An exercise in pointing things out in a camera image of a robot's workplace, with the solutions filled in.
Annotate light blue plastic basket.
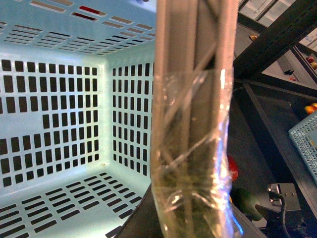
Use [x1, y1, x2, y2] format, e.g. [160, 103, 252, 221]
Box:
[0, 0, 157, 238]

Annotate green mango fruit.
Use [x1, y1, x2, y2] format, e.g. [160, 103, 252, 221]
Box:
[230, 188, 263, 221]

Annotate red tomato-like fruit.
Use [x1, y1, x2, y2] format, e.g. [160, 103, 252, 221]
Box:
[227, 155, 239, 181]

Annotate grey camera mount box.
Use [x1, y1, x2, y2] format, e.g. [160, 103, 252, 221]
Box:
[267, 183, 301, 211]

